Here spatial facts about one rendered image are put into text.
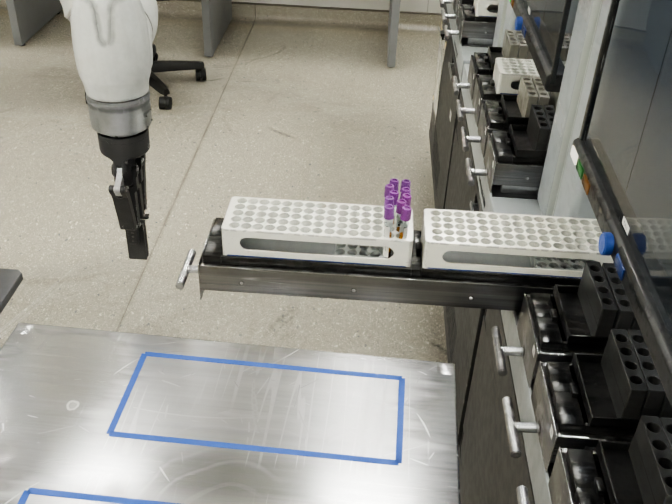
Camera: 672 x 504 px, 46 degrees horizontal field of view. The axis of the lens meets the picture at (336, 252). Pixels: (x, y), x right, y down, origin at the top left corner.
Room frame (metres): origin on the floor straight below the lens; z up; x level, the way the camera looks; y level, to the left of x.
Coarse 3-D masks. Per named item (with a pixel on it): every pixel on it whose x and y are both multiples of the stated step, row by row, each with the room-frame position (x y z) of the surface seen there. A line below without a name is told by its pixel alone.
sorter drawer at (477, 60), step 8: (472, 56) 1.97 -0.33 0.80; (480, 56) 1.93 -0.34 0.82; (472, 64) 1.91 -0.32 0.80; (480, 64) 1.88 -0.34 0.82; (488, 64) 1.92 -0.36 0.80; (472, 72) 1.89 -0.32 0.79; (480, 72) 1.85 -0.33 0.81; (488, 72) 1.85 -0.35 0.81; (456, 80) 1.92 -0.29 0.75; (472, 80) 1.87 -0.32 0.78; (456, 88) 1.87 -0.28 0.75; (464, 88) 1.90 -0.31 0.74; (472, 88) 1.85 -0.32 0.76; (472, 96) 1.84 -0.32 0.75
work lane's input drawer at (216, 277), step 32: (192, 256) 1.09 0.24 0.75; (224, 256) 1.01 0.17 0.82; (416, 256) 1.03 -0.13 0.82; (224, 288) 0.99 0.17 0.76; (256, 288) 0.99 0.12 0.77; (288, 288) 0.99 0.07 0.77; (320, 288) 0.99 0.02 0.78; (352, 288) 0.99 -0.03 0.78; (384, 288) 0.99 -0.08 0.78; (416, 288) 0.98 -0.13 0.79; (448, 288) 0.98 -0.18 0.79; (480, 288) 0.98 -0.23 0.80; (512, 288) 0.98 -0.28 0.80; (544, 288) 0.98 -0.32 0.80
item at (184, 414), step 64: (0, 384) 0.70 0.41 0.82; (64, 384) 0.71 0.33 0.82; (128, 384) 0.71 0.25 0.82; (192, 384) 0.72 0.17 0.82; (256, 384) 0.72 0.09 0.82; (320, 384) 0.73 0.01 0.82; (384, 384) 0.73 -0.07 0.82; (448, 384) 0.74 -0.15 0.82; (0, 448) 0.60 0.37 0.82; (64, 448) 0.61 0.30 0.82; (128, 448) 0.61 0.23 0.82; (192, 448) 0.62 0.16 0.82; (256, 448) 0.62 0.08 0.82; (320, 448) 0.62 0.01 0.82; (384, 448) 0.63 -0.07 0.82; (448, 448) 0.63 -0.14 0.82
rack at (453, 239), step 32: (448, 224) 1.06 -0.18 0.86; (480, 224) 1.06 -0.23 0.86; (512, 224) 1.06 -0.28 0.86; (544, 224) 1.07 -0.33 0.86; (576, 224) 1.07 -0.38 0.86; (448, 256) 1.05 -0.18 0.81; (480, 256) 1.05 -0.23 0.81; (512, 256) 1.06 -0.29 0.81; (544, 256) 0.99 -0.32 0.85; (576, 256) 0.99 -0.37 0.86; (608, 256) 0.99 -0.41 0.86
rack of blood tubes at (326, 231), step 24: (240, 216) 1.05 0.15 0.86; (264, 216) 1.05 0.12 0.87; (288, 216) 1.06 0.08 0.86; (312, 216) 1.06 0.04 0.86; (336, 216) 1.06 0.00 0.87; (360, 216) 1.07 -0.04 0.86; (240, 240) 1.07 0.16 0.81; (264, 240) 1.07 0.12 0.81; (288, 240) 1.07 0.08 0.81; (312, 240) 1.01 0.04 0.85; (336, 240) 1.00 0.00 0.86; (360, 240) 1.00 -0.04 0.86; (384, 240) 1.00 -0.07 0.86; (408, 240) 1.00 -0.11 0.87; (384, 264) 1.00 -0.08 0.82; (408, 264) 1.00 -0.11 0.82
